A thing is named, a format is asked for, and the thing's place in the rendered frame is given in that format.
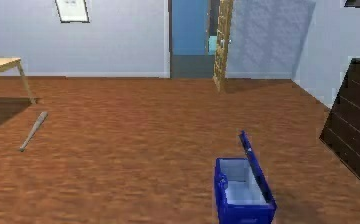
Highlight blue open cooler box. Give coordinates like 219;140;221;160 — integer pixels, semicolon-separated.
214;130;278;224

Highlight grey baseball bat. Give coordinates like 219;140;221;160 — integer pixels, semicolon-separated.
19;111;49;153

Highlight dark brown chest of drawers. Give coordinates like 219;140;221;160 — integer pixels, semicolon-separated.
318;58;360;191

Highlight light wooden table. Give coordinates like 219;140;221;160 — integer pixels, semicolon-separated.
0;57;37;105

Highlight framed white wall picture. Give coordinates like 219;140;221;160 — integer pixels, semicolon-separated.
54;0;91;24

